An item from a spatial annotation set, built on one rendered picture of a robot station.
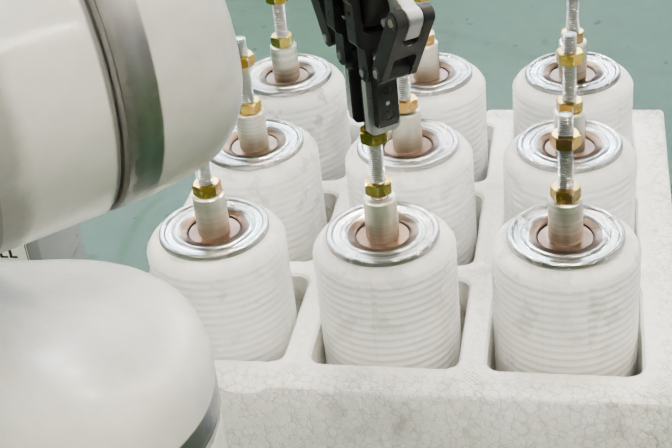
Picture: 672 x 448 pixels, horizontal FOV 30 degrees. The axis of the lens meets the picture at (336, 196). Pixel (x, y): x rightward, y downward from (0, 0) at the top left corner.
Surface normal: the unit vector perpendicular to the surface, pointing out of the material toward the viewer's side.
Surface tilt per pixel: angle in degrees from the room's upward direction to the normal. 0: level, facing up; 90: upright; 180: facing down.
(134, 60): 84
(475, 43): 0
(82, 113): 90
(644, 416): 90
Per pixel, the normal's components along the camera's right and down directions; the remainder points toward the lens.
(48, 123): 0.54, 0.39
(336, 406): -0.18, 0.52
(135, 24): 0.51, 0.12
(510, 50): -0.10, -0.85
